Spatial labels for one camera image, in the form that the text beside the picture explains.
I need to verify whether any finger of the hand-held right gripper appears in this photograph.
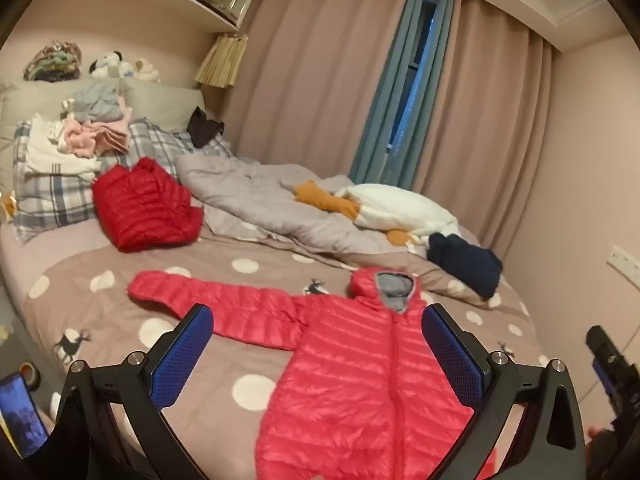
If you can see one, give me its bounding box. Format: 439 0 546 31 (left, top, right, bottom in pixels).
586 326 636 418

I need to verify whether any grey-blue knitted garment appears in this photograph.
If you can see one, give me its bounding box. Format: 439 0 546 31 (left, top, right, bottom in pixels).
72 80 132 123

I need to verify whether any dark red folded puffer jacket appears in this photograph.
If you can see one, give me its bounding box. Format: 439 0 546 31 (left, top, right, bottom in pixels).
91 156 205 253

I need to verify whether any grey duvet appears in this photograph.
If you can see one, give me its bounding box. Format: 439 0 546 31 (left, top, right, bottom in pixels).
176 152 501 306

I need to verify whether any pink-red hooded puffer jacket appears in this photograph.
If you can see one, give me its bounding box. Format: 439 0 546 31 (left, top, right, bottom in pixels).
127 267 501 480

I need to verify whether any floral fabric bag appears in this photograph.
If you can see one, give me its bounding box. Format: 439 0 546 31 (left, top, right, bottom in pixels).
23 41 82 82

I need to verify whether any tape roll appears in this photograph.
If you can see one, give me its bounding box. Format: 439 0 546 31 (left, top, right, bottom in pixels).
19 362 43 391

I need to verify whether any beige headboard cushion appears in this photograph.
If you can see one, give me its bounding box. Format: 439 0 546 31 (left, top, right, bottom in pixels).
0 80 206 136

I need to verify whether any black garment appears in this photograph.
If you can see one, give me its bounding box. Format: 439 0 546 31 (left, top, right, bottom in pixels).
186 106 225 149

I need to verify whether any blue-grey curtain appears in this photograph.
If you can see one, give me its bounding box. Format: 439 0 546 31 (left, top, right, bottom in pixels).
347 0 458 188

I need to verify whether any plaid pillow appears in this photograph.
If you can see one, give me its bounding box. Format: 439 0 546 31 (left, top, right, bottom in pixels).
12 116 233 246

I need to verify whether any navy blue garment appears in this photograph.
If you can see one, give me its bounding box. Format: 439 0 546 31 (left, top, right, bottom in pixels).
427 232 503 298

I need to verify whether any white and orange plush garment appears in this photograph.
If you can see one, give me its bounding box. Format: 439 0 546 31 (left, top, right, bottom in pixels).
292 180 461 256

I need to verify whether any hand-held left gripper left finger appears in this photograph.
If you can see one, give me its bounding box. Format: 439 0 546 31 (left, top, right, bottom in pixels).
54 304 215 480

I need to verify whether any pink curtain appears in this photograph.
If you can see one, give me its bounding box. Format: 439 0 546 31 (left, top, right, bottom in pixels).
220 0 416 186
415 0 556 256

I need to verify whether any pleated yellow lamp shade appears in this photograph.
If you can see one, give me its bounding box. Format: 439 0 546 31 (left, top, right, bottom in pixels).
194 32 249 90

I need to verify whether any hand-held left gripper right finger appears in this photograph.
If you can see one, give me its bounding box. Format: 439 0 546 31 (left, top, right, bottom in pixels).
421 304 587 480

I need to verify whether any brown polka-dot bedsheet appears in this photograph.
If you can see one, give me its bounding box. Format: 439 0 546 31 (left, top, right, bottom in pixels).
0 220 551 480

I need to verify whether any smartphone with lit screen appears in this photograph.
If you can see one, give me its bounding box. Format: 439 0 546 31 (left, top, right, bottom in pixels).
0 375 49 456

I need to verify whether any cream plush toy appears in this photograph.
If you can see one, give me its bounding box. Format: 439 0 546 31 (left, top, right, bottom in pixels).
120 57 161 83

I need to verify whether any white folded cloth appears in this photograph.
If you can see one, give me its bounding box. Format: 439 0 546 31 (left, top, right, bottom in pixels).
24 115 101 177

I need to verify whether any window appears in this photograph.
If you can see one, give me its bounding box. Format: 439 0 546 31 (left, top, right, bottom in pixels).
387 0 436 153

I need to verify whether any white wall socket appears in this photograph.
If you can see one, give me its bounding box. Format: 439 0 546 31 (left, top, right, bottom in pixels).
606 245 640 288

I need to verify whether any orange plush toy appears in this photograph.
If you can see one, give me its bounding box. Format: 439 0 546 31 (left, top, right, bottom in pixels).
0 190 21 222

